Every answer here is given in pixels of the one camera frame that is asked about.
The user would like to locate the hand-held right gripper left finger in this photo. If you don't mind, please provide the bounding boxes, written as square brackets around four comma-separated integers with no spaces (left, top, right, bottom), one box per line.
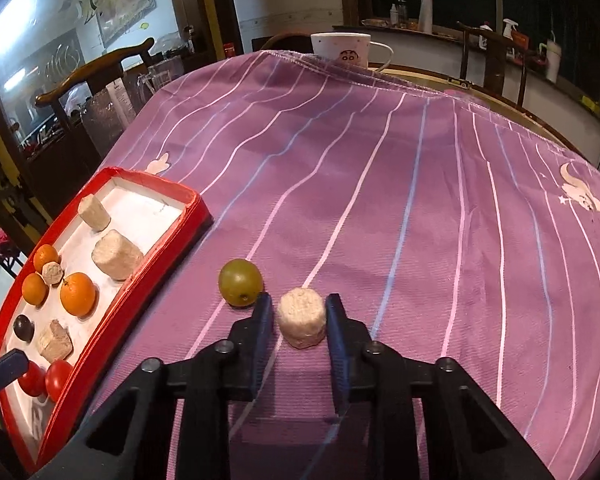
[30,292,276,480]

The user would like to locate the small orange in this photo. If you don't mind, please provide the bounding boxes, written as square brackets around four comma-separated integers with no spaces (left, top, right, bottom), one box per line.
[21,273,50,307]
[33,244,61,275]

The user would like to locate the white counter ledge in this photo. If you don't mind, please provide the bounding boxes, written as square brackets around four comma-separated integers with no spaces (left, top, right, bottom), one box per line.
[332,25,600,161]

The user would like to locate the dark wooden chair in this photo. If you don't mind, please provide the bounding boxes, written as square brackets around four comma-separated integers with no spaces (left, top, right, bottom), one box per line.
[457,22,528,107]

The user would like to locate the green round fruit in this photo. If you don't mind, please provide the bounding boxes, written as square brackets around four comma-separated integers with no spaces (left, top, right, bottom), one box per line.
[218,258,263,307]

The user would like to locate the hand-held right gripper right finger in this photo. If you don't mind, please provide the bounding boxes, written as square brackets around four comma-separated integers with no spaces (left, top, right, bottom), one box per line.
[325,292,556,480]

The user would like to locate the round beige crumbly block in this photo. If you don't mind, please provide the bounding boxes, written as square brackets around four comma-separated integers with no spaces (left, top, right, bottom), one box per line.
[277,287,327,348]

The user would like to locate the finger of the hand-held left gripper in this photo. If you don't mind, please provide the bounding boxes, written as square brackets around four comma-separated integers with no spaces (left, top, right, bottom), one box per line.
[0,349,28,396]

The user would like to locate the white printed mug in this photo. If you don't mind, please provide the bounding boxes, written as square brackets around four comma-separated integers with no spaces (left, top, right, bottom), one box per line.
[310,31,395,72]

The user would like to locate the white cup with straw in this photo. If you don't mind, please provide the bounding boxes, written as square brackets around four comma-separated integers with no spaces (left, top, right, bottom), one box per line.
[539,30,563,83]

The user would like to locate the red-rimmed white tray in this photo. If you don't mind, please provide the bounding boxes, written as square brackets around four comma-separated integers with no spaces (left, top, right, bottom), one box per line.
[0,166,213,473]

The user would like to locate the tall beige crumbly block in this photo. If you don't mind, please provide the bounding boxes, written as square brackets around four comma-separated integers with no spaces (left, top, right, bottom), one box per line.
[78,195,112,232]

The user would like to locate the round-backed wooden chair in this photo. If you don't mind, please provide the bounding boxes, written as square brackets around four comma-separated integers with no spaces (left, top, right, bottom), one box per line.
[252,32,313,53]

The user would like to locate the purple striped tablecloth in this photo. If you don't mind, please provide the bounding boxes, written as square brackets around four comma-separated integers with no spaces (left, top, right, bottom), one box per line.
[75,49,600,480]

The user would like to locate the red cherry tomato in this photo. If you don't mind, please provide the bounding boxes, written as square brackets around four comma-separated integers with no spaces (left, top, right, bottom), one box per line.
[45,360,74,403]
[18,361,47,397]

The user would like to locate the dark purple plum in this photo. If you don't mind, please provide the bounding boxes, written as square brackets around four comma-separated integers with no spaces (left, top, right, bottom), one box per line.
[13,315,36,344]

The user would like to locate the chunky beige crumbly block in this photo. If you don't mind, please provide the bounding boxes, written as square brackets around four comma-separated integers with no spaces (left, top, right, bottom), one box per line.
[36,320,74,362]

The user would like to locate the wide beige crumbly block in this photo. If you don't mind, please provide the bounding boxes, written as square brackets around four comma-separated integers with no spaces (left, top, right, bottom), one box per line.
[91,230,144,281]

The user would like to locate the large orange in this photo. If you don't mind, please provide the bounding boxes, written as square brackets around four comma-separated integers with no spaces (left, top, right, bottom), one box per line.
[60,272,97,318]

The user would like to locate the clear glass pitcher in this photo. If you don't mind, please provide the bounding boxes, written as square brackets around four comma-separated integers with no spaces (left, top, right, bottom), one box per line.
[139,55,186,106]

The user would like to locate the wooden chair with curved rail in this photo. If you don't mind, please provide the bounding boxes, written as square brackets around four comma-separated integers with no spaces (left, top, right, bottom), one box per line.
[34,37,156,126]

